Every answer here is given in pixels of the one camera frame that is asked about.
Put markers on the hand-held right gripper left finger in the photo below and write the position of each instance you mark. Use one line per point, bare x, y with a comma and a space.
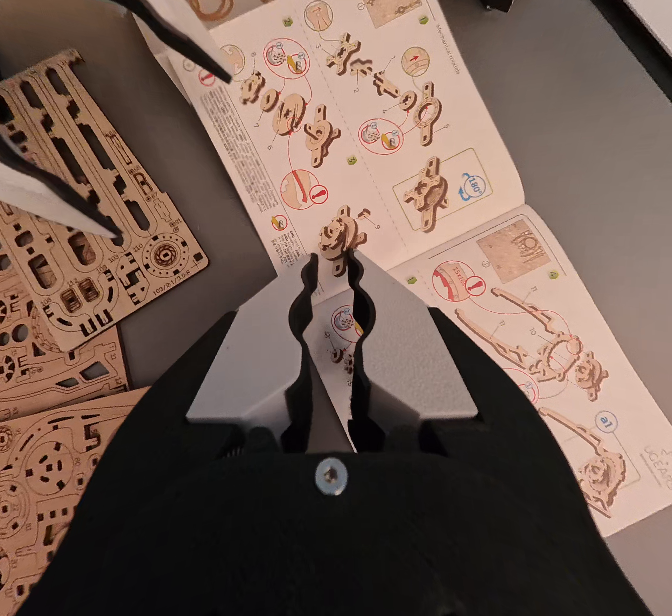
252, 364

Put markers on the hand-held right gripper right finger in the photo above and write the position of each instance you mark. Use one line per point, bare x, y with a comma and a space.
409, 364

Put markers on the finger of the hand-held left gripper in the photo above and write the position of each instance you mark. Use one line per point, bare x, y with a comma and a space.
36, 191
157, 2

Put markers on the narrow slotted wooden parts sheet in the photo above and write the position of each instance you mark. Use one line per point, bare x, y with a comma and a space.
186, 275

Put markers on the gear-oval wooden parts sheet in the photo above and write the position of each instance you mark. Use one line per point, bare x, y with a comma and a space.
105, 406

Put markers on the instruction booklet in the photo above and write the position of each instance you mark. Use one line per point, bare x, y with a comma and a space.
462, 117

